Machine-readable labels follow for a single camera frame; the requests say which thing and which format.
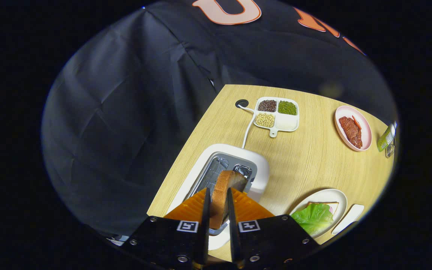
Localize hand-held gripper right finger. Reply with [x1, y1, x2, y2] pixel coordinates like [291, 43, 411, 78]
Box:
[226, 187, 320, 270]

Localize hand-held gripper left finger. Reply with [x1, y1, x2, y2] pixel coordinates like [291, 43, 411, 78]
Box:
[120, 187, 211, 270]

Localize toasted bread slice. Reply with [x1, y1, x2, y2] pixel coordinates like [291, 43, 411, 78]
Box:
[209, 171, 248, 230]

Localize green lettuce leaf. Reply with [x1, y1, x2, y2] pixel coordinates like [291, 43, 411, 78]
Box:
[291, 203, 335, 237]

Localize white toaster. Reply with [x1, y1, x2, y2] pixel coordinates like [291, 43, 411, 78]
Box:
[165, 144, 270, 251]

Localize round white plate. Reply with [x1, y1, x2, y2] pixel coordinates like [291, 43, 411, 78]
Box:
[289, 189, 348, 239]

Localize white bread slice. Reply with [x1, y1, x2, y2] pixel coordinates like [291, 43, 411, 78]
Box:
[306, 202, 339, 216]

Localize white rectangular dish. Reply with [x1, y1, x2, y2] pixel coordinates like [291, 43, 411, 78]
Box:
[331, 204, 365, 235]

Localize white divided bean dish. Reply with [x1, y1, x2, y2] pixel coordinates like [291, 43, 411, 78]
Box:
[253, 97, 300, 138]

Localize black backdrop cloth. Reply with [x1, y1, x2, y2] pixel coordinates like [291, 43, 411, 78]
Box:
[42, 0, 398, 240]

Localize brown meat pieces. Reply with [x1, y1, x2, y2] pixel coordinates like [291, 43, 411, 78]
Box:
[339, 116, 363, 149]

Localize pink plate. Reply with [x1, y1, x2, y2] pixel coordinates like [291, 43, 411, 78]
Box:
[335, 105, 372, 152]

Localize silver green drink bottle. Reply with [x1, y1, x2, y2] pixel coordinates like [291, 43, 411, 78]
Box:
[376, 122, 397, 152]

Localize white toaster cable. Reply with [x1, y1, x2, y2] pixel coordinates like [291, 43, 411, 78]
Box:
[237, 104, 256, 149]

